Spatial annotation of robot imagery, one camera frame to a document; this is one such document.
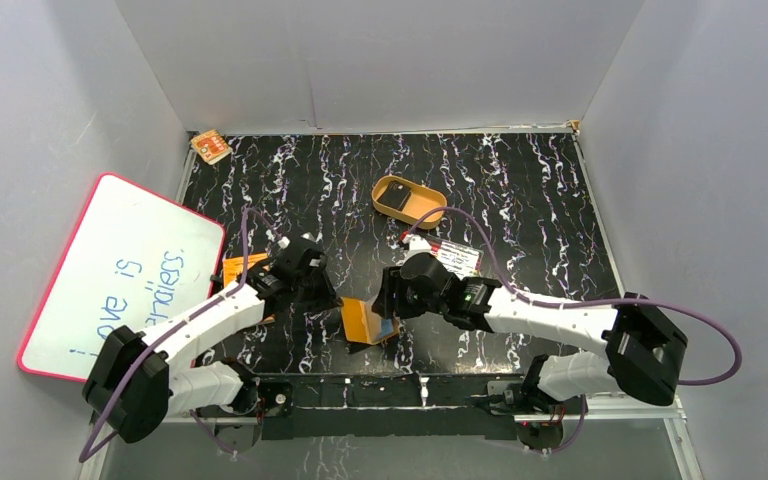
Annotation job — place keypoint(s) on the orange leather card holder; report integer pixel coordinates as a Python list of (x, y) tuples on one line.
[(362, 325)]

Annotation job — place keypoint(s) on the yellow oval tray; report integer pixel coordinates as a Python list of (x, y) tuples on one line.
[(422, 200)]

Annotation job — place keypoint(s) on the pack of coloured markers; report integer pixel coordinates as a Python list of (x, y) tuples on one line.
[(459, 259)]

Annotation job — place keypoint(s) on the small orange card box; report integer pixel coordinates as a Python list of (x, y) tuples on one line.
[(211, 146)]

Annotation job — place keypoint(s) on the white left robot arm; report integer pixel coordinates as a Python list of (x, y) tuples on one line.
[(140, 378)]

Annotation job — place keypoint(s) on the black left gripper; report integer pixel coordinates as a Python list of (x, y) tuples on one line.
[(321, 291)]

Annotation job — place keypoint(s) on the pink framed whiteboard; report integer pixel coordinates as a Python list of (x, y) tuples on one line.
[(134, 259)]

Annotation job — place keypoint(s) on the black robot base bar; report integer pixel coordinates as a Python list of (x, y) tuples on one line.
[(485, 406)]

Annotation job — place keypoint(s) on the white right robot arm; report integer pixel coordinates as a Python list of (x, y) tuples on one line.
[(624, 346)]

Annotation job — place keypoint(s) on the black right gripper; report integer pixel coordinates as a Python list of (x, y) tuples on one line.
[(384, 304)]

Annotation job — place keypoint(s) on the orange Huckleberry Finn book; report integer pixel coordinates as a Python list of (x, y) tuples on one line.
[(241, 268)]

